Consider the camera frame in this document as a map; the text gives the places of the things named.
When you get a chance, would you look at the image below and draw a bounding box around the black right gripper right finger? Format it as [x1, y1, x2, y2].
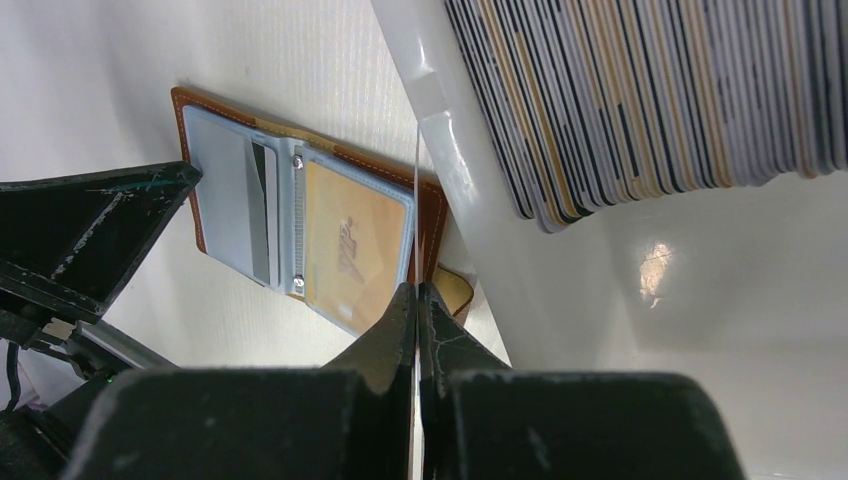
[418, 283, 744, 479]

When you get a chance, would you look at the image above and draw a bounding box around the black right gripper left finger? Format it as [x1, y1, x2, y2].
[62, 283, 417, 479]

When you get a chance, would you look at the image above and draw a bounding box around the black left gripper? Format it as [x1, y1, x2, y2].
[1, 162, 201, 479]

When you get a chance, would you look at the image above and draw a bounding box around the silver VIP credit card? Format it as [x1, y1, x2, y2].
[412, 125, 425, 479]

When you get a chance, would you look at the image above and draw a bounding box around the gold credit card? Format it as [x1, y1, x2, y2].
[303, 161, 411, 334]

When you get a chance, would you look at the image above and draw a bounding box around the brown leather card holder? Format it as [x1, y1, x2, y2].
[171, 87, 474, 335]

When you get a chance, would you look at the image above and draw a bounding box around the clear acrylic card box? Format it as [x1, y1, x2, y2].
[373, 1, 847, 479]

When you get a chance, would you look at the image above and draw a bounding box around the stack of white cards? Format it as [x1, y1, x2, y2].
[444, 1, 847, 233]

